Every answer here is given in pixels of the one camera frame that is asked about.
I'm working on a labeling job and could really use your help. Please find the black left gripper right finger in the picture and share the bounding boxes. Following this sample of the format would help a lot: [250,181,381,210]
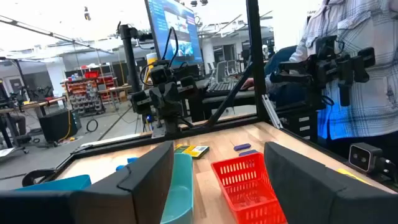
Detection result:
[263,141,398,224]

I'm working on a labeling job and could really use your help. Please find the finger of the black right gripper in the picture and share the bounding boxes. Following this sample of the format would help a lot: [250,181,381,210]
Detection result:
[164,81,182,106]
[149,85,166,110]

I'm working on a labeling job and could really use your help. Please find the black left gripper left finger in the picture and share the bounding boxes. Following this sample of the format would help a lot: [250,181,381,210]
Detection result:
[70,140,175,224]

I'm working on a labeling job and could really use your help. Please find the yellow green crayon box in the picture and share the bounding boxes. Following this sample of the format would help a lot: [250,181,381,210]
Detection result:
[174,144,210,160]
[337,167,373,187]

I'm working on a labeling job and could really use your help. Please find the blue handled pliers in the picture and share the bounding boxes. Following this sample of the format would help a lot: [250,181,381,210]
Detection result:
[115,157,139,172]

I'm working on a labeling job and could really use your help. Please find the red plastic basket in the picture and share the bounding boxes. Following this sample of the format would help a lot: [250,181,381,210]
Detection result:
[211,152,287,224]

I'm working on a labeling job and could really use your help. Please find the blue plastic bin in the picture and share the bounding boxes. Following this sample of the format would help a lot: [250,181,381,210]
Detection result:
[15,174,92,191]

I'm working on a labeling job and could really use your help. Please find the black keyboard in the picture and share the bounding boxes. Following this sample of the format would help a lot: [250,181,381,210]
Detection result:
[206,81,239,94]

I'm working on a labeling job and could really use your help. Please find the black desk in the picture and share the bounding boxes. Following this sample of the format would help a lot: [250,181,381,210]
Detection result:
[186,79,259,123]

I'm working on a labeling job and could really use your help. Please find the grey office chair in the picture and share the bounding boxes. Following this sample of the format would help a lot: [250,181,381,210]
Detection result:
[226,60,240,78]
[215,60,228,82]

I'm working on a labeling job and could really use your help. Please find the shelf rack with red bins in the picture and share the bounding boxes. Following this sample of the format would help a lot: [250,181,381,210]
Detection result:
[62,70,118,115]

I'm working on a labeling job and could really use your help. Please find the large computer monitor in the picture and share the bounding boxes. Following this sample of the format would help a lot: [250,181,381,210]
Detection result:
[144,0,205,67]

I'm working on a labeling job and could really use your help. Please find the black drawer unit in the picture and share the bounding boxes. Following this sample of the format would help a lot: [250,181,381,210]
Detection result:
[276,107,318,144]

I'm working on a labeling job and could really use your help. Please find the green plastic bin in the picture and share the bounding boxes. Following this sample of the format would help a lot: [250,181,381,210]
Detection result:
[160,152,194,224]

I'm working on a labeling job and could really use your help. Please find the black equipment case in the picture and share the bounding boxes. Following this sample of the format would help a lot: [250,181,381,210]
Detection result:
[39,108,78,144]

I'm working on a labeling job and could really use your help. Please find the silver aluminium bar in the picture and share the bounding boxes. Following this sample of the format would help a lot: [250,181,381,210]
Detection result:
[261,94,284,130]

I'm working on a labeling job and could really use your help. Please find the wooden workbench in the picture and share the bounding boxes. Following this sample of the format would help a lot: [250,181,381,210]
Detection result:
[0,96,68,156]

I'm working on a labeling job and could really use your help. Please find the person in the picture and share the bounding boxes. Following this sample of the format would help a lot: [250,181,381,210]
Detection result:
[241,45,308,108]
[289,0,398,156]

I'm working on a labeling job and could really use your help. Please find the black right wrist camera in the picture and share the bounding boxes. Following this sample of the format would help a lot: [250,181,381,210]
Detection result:
[150,64,171,85]

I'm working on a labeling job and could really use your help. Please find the black camera stand pole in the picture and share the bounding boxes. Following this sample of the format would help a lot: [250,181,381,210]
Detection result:
[117,21,155,94]

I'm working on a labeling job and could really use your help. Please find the black floor cable coil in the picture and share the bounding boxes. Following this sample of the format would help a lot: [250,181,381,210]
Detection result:
[86,118,99,133]

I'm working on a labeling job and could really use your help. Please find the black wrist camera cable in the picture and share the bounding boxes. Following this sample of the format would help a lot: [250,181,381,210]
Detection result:
[160,26,180,63]

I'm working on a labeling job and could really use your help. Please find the black table-level camera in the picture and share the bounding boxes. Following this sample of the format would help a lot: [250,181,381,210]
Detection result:
[348,142,397,183]

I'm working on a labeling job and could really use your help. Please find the black table frame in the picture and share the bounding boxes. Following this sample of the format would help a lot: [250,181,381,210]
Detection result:
[21,0,398,192]

